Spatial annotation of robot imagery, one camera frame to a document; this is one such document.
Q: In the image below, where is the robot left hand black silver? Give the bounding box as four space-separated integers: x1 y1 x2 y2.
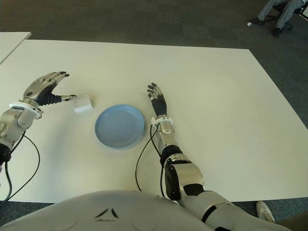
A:
23 71 77 107

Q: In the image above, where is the robot right hand black silver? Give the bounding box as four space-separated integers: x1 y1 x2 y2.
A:
146 82 168 118

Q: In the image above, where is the white charger block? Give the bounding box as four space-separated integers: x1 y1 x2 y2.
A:
73 94 97 116

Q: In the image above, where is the blue plastic plate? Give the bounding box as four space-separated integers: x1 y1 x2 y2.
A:
94 103 146 152

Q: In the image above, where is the neighbouring white table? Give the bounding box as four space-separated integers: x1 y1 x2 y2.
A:
0 32 32 64

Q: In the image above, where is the robot torso grey shell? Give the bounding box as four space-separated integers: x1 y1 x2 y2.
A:
0 190 215 231

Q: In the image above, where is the black office chair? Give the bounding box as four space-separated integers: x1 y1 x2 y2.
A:
263 1 308 31

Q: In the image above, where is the white sneaker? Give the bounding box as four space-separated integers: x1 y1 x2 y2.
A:
256 201 276 223

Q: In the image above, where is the seated person in grey trousers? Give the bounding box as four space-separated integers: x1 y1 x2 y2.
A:
250 0 306 37

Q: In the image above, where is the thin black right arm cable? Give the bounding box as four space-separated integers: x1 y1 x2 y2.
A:
135 125 156 193

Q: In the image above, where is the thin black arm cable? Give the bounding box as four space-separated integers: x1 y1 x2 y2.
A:
0 134 41 206
135 125 156 193

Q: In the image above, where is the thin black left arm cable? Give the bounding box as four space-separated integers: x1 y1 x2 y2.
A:
0 134 41 206

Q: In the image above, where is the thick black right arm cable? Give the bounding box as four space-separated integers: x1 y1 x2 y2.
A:
151 125 167 198

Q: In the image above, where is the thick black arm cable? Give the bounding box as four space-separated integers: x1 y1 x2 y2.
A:
151 125 167 198
3 160 13 202

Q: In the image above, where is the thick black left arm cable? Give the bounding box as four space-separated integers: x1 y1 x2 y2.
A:
3 160 13 202

